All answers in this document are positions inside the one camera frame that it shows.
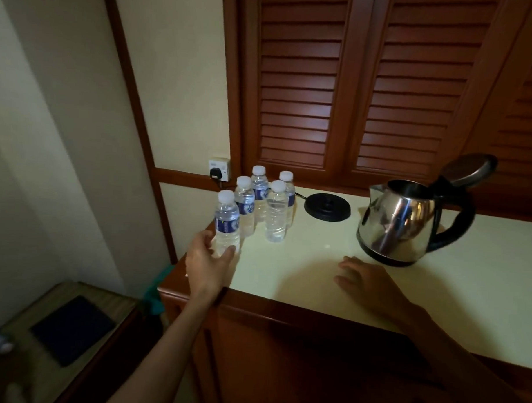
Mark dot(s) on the person's left hand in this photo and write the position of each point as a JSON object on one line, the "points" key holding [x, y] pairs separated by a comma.
{"points": [[209, 273]]}

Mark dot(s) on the person's right hand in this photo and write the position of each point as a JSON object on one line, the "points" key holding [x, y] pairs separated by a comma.
{"points": [[376, 290]]}

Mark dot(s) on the clear water bottle blue label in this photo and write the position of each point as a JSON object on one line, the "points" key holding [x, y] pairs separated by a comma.
{"points": [[227, 226]]}

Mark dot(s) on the cluster of clear water bottles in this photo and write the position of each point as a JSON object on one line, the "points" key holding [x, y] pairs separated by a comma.
{"points": [[276, 217]]}

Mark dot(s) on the person's left forearm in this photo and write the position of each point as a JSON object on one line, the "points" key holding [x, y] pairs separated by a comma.
{"points": [[165, 356]]}

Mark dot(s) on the person's right forearm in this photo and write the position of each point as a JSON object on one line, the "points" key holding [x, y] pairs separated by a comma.
{"points": [[469, 371]]}

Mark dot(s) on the black round kettle base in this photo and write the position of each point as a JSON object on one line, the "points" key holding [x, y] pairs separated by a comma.
{"points": [[326, 208]]}

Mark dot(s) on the teal cloth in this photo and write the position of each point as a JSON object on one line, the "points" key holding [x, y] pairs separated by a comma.
{"points": [[156, 295]]}

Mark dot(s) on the black power plug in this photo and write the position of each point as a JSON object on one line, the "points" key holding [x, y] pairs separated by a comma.
{"points": [[216, 174]]}

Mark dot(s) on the low wooden side table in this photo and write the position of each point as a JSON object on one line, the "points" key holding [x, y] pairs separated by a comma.
{"points": [[106, 298]]}

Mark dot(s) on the wooden cabinet cream top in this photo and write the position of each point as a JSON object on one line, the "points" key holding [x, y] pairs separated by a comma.
{"points": [[287, 352]]}

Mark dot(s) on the dark blue flat pad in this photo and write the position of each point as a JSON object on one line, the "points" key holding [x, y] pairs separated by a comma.
{"points": [[70, 329]]}

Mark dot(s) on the brown louvered wooden shutter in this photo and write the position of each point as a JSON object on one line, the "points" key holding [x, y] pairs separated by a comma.
{"points": [[296, 78], [414, 82], [525, 130]]}

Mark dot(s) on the white wall socket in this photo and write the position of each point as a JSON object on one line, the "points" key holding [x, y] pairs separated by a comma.
{"points": [[224, 164]]}

